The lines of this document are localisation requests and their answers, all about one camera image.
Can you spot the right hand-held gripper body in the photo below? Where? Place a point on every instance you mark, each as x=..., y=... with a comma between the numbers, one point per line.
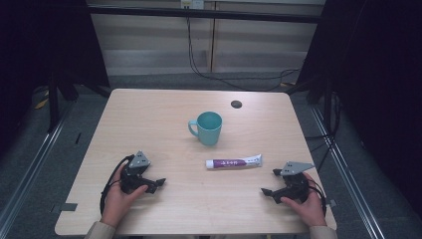
x=295, y=187

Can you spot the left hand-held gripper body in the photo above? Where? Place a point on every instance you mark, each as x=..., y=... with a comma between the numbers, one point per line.
x=134, y=174

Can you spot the white and purple toothpaste tube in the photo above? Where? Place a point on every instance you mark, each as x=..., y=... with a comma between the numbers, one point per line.
x=229, y=163

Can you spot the teal mug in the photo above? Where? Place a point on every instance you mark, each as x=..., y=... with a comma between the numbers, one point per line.
x=209, y=134

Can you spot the person's right hand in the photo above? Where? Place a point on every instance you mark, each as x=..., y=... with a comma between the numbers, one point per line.
x=312, y=209

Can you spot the person's left hand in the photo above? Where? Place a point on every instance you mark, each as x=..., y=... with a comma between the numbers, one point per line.
x=116, y=202

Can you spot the grey tape strip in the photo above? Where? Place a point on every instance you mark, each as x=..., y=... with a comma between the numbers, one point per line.
x=68, y=207

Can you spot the dark round table grommet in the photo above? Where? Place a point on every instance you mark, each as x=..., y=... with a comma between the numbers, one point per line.
x=236, y=104

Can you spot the black stand pole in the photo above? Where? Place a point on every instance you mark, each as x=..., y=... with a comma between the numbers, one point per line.
x=53, y=106

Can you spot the yellow floor tape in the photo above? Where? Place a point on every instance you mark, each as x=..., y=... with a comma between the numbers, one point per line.
x=41, y=103

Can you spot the dark curtain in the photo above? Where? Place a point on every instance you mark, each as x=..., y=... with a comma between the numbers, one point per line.
x=381, y=83
x=40, y=40

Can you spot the black horizontal bar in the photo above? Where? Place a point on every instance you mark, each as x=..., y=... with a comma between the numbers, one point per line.
x=232, y=15

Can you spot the metal floor rail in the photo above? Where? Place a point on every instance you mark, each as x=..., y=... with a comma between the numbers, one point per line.
x=348, y=172
x=36, y=159

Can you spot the white wall socket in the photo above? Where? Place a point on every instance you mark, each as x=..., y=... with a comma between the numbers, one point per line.
x=192, y=3

